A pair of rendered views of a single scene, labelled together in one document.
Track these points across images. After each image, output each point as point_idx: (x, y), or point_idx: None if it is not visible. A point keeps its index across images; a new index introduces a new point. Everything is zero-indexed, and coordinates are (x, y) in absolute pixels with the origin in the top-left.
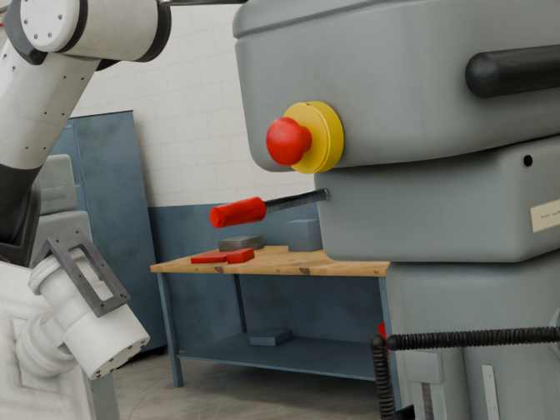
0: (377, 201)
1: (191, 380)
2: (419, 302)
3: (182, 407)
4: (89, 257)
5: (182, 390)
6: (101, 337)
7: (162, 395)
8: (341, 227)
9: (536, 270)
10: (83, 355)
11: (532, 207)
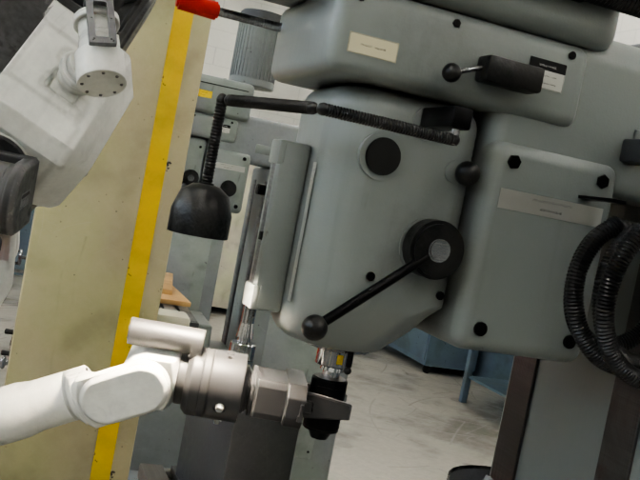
0: (294, 29)
1: (474, 402)
2: (306, 117)
3: (453, 415)
4: (107, 11)
5: (462, 405)
6: (87, 59)
7: (445, 402)
8: (279, 50)
9: (366, 98)
10: (76, 69)
11: (352, 31)
